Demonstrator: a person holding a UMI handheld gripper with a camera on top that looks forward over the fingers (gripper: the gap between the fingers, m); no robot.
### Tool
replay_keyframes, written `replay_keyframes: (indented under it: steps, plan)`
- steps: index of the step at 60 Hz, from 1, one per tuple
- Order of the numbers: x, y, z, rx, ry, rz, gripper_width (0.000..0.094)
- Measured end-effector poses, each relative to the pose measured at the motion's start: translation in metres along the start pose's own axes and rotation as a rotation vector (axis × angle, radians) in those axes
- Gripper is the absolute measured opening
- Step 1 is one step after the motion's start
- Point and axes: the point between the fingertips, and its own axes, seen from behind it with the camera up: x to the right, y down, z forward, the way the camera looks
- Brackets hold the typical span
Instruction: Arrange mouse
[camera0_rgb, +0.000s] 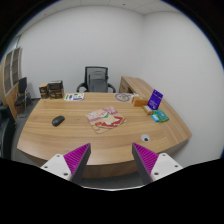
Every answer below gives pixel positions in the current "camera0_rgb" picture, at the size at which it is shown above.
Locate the dark cardboard box stack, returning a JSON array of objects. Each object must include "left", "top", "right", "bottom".
[{"left": 48, "top": 80, "right": 64, "bottom": 99}]

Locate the white sheet with stickers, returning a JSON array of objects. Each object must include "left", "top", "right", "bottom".
[{"left": 64, "top": 93, "right": 84, "bottom": 101}]

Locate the black chair at left edge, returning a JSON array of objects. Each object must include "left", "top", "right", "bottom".
[{"left": 0, "top": 105, "right": 16, "bottom": 160}]

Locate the black visitor chair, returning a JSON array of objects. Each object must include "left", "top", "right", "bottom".
[{"left": 14, "top": 77, "right": 33, "bottom": 118}]

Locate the green box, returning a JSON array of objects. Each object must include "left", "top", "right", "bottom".
[{"left": 155, "top": 110, "right": 169, "bottom": 122}]

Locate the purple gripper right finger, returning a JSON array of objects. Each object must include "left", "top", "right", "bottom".
[{"left": 132, "top": 143, "right": 182, "bottom": 183}]

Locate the small orange box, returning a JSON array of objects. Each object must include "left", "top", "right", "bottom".
[{"left": 132, "top": 97, "right": 148, "bottom": 107}]

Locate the wooden side cabinet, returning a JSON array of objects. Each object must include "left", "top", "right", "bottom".
[{"left": 119, "top": 76, "right": 153, "bottom": 98}]

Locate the desk cable grommet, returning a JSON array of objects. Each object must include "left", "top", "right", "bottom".
[{"left": 141, "top": 134, "right": 150, "bottom": 142}]

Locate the wooden bookshelf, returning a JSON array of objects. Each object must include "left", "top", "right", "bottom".
[{"left": 0, "top": 47, "right": 22, "bottom": 118}]

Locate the black computer mouse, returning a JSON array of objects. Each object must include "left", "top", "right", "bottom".
[{"left": 52, "top": 115, "right": 65, "bottom": 127}]

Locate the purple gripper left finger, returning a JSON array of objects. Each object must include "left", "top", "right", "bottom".
[{"left": 41, "top": 143, "right": 91, "bottom": 182}]

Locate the blue small box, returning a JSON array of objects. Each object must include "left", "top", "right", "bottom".
[{"left": 151, "top": 114, "right": 159, "bottom": 122}]

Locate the purple standing card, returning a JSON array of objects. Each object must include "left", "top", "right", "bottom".
[{"left": 147, "top": 90, "right": 163, "bottom": 110}]

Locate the grey mesh office chair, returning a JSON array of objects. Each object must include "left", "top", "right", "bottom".
[{"left": 76, "top": 66, "right": 116, "bottom": 93}]

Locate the yellow small box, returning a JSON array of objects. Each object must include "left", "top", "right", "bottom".
[{"left": 142, "top": 105, "right": 153, "bottom": 115}]

